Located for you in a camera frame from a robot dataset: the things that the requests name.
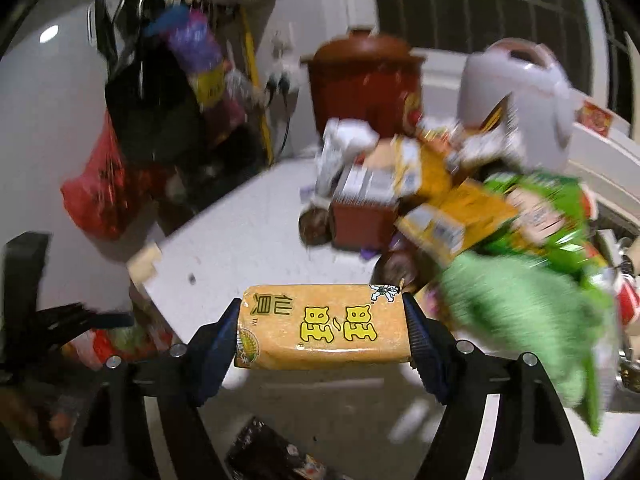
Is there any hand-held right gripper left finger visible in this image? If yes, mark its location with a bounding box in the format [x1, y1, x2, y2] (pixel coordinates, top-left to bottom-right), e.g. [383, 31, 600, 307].
[62, 297, 243, 480]

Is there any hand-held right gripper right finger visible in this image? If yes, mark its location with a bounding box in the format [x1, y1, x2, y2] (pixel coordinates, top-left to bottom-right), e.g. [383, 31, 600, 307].
[400, 291, 586, 480]

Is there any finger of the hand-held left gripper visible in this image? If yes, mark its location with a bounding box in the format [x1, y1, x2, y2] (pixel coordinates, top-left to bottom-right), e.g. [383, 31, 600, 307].
[35, 302, 135, 356]

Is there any orange rice cracker packet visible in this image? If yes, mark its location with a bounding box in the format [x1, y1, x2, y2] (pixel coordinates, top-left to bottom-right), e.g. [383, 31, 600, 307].
[234, 283, 413, 372]

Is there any dark packet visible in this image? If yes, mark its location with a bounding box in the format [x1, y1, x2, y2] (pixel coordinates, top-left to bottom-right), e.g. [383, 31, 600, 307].
[225, 417, 351, 480]

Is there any green snack bag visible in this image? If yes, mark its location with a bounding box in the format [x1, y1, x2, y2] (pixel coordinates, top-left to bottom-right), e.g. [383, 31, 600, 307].
[482, 170, 601, 281]

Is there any beige foam block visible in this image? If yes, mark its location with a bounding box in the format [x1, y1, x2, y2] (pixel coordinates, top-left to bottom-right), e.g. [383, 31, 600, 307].
[127, 242, 163, 283]

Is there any green fluffy cloth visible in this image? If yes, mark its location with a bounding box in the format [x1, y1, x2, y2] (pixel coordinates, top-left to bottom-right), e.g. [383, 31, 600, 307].
[435, 252, 613, 436]

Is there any red plastic bag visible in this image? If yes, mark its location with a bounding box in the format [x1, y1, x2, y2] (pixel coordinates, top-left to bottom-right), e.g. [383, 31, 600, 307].
[60, 110, 151, 241]

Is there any yellow cardboard box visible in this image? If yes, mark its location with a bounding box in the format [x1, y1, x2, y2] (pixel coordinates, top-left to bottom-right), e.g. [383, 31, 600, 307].
[395, 180, 521, 268]

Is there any dark red box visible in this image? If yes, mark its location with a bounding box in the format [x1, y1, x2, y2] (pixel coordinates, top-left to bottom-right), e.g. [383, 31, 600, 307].
[330, 165, 401, 251]

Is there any dark brown round lid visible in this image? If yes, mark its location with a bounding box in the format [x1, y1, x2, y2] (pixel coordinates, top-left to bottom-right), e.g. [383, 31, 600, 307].
[299, 207, 333, 246]

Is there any white crumpled wrapper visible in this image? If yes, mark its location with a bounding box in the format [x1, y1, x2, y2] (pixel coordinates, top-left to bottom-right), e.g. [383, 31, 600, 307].
[315, 117, 381, 196]

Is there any black hanging bag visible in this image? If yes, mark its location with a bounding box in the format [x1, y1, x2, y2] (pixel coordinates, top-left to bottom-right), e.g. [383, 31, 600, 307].
[102, 45, 221, 166]

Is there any yellow pipe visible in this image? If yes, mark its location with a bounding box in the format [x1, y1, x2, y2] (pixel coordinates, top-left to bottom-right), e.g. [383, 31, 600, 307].
[240, 7, 276, 166]

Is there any white rice cooker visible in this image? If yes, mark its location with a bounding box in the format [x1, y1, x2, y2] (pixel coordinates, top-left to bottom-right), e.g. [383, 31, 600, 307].
[457, 37, 576, 171]

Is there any brown clay pot with lid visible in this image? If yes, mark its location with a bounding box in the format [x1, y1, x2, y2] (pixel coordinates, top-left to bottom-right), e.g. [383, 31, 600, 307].
[300, 29, 426, 141]

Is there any red square sticker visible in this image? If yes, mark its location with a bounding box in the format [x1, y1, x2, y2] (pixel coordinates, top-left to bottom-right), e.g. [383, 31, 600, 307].
[575, 100, 613, 136]

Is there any purple hanging bag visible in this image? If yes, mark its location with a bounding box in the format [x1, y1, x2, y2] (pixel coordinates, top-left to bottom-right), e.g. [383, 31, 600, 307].
[165, 7, 226, 76]

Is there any window grille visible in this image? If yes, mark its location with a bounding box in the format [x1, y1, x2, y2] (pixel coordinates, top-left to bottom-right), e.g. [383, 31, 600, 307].
[372, 0, 586, 56]

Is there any wall power socket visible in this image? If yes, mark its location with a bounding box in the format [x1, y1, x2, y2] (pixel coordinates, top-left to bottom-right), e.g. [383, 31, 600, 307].
[267, 35, 301, 96]

